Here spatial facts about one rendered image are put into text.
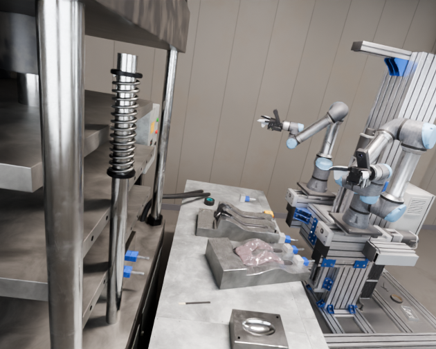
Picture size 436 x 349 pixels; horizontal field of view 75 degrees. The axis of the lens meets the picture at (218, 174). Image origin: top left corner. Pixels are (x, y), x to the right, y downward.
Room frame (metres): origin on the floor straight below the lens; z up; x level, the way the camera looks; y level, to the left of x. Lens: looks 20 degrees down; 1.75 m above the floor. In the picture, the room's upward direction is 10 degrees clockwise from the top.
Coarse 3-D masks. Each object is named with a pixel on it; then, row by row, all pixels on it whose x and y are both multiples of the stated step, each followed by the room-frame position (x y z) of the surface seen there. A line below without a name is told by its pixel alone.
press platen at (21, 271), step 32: (96, 160) 1.18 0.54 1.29; (0, 192) 0.77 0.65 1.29; (96, 192) 0.88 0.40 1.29; (0, 224) 0.61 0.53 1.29; (32, 224) 0.64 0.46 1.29; (96, 224) 0.69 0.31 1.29; (0, 256) 0.50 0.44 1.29; (32, 256) 0.52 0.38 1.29; (0, 288) 0.45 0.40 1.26; (32, 288) 0.45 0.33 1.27
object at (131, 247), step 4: (132, 232) 1.17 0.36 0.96; (132, 236) 1.14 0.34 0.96; (128, 240) 1.10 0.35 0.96; (132, 240) 1.12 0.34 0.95; (128, 244) 1.07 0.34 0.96; (132, 244) 1.12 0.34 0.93; (128, 248) 1.05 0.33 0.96; (132, 248) 1.13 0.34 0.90; (128, 252) 1.05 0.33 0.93; (128, 256) 1.06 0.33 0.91; (128, 260) 1.06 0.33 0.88; (124, 264) 0.99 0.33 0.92; (128, 264) 1.07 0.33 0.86; (132, 264) 1.16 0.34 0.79; (124, 268) 1.00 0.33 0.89; (124, 280) 1.01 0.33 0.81; (124, 284) 1.02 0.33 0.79; (104, 288) 0.91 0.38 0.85; (104, 292) 0.91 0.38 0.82; (100, 296) 0.91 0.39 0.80; (104, 296) 0.91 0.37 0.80
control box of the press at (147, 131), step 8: (152, 112) 1.71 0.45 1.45; (144, 120) 1.65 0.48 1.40; (152, 120) 1.74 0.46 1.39; (144, 128) 1.65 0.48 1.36; (152, 128) 1.76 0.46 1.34; (136, 136) 1.65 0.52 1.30; (144, 136) 1.65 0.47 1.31; (152, 136) 1.79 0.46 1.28; (144, 144) 1.65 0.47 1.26; (152, 144) 1.82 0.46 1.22; (152, 160) 1.88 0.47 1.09; (136, 184) 1.77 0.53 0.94
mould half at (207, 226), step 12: (228, 204) 1.73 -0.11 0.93; (204, 216) 1.64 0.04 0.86; (240, 216) 1.67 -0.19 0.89; (264, 216) 1.73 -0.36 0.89; (204, 228) 1.50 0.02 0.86; (216, 228) 1.51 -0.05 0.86; (228, 228) 1.50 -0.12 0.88; (240, 228) 1.51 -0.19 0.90; (252, 228) 1.56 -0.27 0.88; (240, 240) 1.51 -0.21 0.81; (264, 240) 1.52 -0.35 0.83; (276, 240) 1.53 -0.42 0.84
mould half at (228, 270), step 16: (208, 240) 1.30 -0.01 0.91; (224, 240) 1.32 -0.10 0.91; (208, 256) 1.26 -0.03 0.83; (224, 256) 1.18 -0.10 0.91; (288, 256) 1.37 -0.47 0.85; (224, 272) 1.08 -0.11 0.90; (240, 272) 1.11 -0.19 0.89; (256, 272) 1.15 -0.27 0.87; (272, 272) 1.17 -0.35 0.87; (288, 272) 1.21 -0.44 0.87; (304, 272) 1.25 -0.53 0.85; (224, 288) 1.09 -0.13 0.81
